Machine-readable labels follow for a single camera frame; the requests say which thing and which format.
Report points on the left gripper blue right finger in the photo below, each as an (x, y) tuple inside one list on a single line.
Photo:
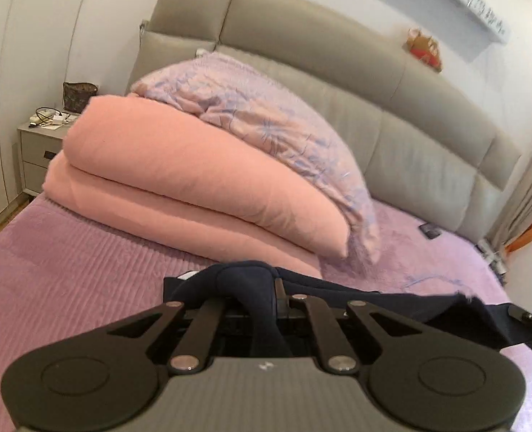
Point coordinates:
[(282, 304)]

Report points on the grey bedside table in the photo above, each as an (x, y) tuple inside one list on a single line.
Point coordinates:
[(38, 146)]

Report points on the white wardrobe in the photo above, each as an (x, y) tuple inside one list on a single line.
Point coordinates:
[(35, 41)]

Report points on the brown patterned handbag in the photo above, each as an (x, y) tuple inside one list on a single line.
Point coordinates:
[(77, 95)]

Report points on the grey leather headboard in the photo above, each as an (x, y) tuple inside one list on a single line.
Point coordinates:
[(422, 146)]

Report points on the navy hoodie white stripes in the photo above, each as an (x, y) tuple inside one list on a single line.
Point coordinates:
[(251, 285)]

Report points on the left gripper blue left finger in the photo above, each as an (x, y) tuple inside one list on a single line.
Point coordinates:
[(243, 310)]

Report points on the pink floral pillow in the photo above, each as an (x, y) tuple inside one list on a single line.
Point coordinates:
[(235, 97)]

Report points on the pink folded duvet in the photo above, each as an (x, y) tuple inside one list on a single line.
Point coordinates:
[(158, 173)]

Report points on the red orange wall ornament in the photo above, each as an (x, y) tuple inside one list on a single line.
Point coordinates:
[(424, 48)]

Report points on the small black device on bed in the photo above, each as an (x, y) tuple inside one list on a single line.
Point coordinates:
[(429, 230)]

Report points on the beige curtain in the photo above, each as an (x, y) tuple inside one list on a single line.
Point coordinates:
[(516, 216)]

